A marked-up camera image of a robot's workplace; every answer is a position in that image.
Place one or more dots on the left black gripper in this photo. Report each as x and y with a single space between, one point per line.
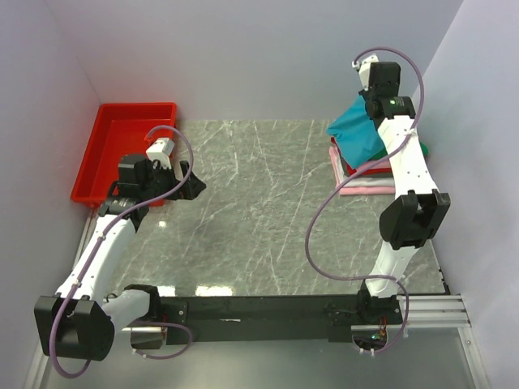
178 178

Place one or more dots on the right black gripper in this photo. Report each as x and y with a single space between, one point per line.
362 93

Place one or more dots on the teal t shirt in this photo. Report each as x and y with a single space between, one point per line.
355 134

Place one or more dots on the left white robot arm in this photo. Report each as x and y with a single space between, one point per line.
75 322

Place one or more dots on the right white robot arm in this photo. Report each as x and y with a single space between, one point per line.
419 208

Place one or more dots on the green folded t shirt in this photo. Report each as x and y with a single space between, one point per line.
382 153

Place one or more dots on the white folded t shirt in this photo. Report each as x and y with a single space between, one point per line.
381 176

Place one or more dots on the red plastic bin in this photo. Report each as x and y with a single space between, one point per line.
119 129

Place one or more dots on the light pink bottom t shirt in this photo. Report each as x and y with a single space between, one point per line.
365 190

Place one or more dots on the black base beam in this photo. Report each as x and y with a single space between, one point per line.
296 317

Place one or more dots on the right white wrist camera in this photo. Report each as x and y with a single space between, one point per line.
363 67

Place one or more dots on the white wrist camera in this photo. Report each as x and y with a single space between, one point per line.
161 151
363 67

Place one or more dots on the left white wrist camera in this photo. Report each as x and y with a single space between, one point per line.
161 151

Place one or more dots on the aluminium frame rail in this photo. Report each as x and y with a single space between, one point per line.
426 312

